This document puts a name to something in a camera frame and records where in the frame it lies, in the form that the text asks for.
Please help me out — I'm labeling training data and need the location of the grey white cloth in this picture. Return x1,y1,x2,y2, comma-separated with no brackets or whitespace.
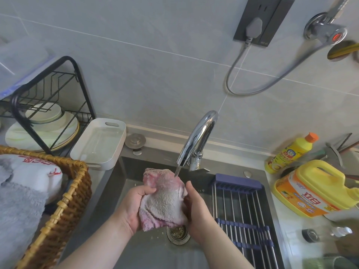
0,159,50,269

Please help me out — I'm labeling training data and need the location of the pale blue plastic bag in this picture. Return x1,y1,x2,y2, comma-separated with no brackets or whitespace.
0,39,56,100

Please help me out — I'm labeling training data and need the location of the chrome valve red dot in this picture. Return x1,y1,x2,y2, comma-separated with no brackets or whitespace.
304,12,348,46

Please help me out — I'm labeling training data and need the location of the pink dish cloth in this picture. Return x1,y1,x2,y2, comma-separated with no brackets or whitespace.
139,168,188,232

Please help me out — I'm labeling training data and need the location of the small grey sink plug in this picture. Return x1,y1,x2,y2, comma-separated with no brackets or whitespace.
125,133,146,149

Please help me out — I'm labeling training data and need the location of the dark sink drain basket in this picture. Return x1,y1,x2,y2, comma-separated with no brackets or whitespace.
211,173,281,269

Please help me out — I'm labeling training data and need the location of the yellow gas hose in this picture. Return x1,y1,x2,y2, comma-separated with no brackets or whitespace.
327,40,359,62

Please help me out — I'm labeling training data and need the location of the dark wall socket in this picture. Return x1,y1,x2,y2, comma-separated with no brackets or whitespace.
233,0,295,47

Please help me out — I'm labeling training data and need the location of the white ceramic bowl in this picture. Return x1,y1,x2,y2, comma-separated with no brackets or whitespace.
25,102,64,124

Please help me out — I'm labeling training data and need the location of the orange cap yellow bottle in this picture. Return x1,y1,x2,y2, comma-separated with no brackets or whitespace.
264,132,319,174

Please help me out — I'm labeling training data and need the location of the grey power cable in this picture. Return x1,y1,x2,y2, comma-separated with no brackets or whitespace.
225,17,329,96

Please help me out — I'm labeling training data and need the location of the small dark liquid spray bottle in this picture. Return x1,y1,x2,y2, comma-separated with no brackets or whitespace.
301,226,353,244

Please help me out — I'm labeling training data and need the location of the white plate stack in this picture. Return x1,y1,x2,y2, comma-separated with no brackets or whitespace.
5,110,80,152

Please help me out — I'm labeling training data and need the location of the person's right hand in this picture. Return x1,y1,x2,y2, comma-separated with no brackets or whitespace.
184,180,219,244

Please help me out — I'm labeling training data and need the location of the metal flexible hose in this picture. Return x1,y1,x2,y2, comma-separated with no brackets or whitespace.
326,0,353,20

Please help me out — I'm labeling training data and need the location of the steel sink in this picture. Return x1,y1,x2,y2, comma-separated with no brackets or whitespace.
60,149,292,269

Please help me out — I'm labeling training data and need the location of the dark chopstick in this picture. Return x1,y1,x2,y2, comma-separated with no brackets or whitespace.
336,133,353,152

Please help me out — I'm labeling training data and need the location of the beige utensil holder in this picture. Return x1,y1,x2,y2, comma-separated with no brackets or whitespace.
341,149,359,177

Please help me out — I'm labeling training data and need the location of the chrome faucet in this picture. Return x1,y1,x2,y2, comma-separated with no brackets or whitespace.
177,110,219,173

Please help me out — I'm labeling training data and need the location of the orange woven basket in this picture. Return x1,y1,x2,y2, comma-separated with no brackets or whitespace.
0,145,92,269

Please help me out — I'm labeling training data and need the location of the green tinted ribbed glass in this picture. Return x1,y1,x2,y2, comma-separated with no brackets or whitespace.
303,254,357,269

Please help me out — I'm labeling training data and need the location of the brown chopstick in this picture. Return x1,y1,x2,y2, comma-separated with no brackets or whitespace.
339,142,359,154

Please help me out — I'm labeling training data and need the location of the round metal sink drain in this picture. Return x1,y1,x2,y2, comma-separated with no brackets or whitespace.
166,224,191,246

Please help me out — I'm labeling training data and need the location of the black wire rack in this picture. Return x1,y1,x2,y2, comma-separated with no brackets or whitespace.
0,56,95,156

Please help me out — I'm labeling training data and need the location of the person's left hand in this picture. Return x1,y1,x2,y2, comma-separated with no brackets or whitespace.
117,185,157,234

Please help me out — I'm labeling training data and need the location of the person's left forearm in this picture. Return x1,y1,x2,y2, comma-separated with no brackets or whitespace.
56,218,132,269

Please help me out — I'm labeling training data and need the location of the white countertop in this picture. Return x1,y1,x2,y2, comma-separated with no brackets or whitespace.
60,124,359,269

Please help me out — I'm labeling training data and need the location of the yellow detergent bottle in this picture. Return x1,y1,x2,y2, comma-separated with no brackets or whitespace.
273,160,359,218

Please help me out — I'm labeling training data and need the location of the person's right forearm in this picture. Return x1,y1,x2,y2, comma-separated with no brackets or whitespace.
196,225,254,269

